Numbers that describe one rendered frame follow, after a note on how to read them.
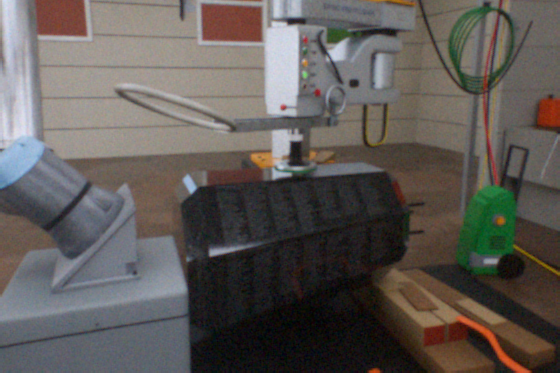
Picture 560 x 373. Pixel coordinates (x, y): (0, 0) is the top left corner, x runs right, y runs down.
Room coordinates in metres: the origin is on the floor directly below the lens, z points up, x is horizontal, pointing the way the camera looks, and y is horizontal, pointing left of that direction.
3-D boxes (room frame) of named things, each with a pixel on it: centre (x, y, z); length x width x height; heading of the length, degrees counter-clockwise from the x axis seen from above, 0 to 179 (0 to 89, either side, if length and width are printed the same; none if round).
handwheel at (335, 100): (2.27, -0.25, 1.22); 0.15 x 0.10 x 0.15; 132
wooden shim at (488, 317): (2.28, -1.06, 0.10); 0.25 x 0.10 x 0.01; 22
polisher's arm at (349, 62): (2.53, -0.38, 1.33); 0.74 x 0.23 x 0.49; 132
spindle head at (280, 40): (2.33, -0.14, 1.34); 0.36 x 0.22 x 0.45; 132
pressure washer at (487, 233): (3.08, -1.45, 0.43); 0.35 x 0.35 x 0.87; 0
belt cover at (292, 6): (2.51, -0.34, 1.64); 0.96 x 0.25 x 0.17; 132
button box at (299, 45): (2.14, -0.10, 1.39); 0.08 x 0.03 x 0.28; 132
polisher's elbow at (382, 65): (2.72, -0.56, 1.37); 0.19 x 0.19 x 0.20
